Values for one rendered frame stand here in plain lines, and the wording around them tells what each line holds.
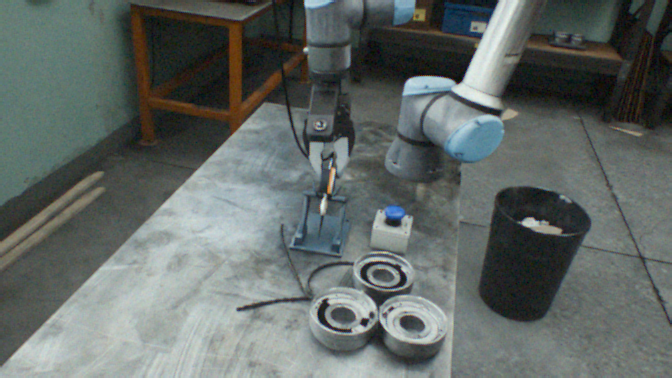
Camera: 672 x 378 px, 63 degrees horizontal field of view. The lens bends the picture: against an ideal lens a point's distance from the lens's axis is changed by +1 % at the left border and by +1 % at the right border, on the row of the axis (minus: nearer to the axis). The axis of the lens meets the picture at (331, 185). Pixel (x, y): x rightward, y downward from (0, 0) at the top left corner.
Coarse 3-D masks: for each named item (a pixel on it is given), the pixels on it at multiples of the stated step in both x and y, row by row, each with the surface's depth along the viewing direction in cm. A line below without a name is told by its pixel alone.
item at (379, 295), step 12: (372, 252) 98; (384, 252) 98; (408, 264) 96; (372, 276) 94; (384, 276) 97; (396, 276) 94; (408, 276) 94; (360, 288) 91; (372, 288) 90; (408, 288) 91; (384, 300) 90
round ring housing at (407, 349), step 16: (384, 304) 86; (400, 304) 88; (416, 304) 88; (432, 304) 87; (384, 320) 85; (400, 320) 86; (416, 320) 87; (384, 336) 82; (416, 336) 82; (400, 352) 81; (416, 352) 80; (432, 352) 81
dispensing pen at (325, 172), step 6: (330, 156) 104; (330, 162) 104; (324, 168) 102; (330, 168) 103; (324, 174) 102; (324, 180) 102; (324, 186) 102; (318, 192) 103; (324, 192) 102; (324, 198) 103; (324, 204) 103; (324, 210) 103; (318, 234) 103
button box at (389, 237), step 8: (376, 216) 107; (384, 216) 108; (408, 216) 108; (376, 224) 105; (384, 224) 105; (392, 224) 105; (400, 224) 105; (408, 224) 106; (376, 232) 104; (384, 232) 103; (392, 232) 103; (400, 232) 103; (408, 232) 103; (376, 240) 105; (384, 240) 104; (392, 240) 104; (400, 240) 103; (384, 248) 105; (392, 248) 105; (400, 248) 104
